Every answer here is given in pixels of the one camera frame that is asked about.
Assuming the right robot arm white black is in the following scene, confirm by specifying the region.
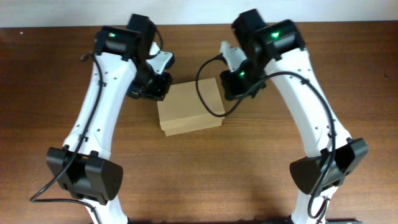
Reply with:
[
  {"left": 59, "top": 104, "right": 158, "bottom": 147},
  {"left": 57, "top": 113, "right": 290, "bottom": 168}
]
[{"left": 220, "top": 9, "right": 368, "bottom": 223}]

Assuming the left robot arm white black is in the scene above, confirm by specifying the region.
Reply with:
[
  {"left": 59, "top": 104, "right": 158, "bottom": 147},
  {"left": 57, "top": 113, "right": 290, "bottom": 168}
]
[{"left": 46, "top": 14, "right": 174, "bottom": 223}]

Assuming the brown cardboard box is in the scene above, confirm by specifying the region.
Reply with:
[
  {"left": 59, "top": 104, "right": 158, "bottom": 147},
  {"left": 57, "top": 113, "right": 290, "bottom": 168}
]
[{"left": 157, "top": 78, "right": 224, "bottom": 136}]

